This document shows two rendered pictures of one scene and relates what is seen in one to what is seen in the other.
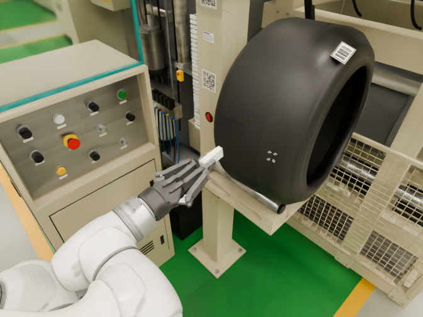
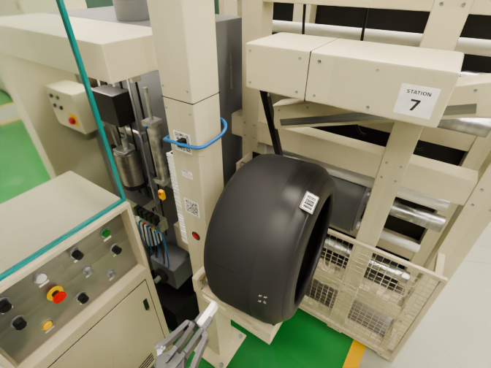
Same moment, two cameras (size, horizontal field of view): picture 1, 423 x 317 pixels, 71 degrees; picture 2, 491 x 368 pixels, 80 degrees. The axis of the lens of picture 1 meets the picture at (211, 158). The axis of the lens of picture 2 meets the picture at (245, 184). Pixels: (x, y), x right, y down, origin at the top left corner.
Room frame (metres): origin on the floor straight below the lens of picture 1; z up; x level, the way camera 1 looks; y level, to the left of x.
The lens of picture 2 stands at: (0.14, 0.00, 1.98)
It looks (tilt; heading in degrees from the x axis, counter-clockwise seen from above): 37 degrees down; 347
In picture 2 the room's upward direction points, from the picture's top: straight up
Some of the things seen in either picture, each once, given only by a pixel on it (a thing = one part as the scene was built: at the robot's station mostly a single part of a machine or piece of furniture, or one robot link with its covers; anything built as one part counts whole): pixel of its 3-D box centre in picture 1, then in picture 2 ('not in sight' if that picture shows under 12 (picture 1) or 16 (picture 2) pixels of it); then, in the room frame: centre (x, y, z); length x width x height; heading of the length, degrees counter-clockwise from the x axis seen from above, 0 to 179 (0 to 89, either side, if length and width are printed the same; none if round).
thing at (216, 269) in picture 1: (217, 250); (218, 341); (1.08, -0.04, 0.01); 0.27 x 0.27 x 0.02; 44
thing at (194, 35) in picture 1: (200, 78); (183, 201); (1.12, 0.04, 1.19); 0.05 x 0.04 x 0.48; 134
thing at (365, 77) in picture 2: not in sight; (343, 71); (1.02, -0.53, 1.71); 0.61 x 0.25 x 0.15; 44
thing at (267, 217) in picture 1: (243, 194); (238, 305); (0.81, -0.13, 0.84); 0.36 x 0.09 x 0.06; 44
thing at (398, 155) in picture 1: (340, 196); (324, 279); (0.97, -0.63, 0.65); 0.90 x 0.02 x 0.70; 44
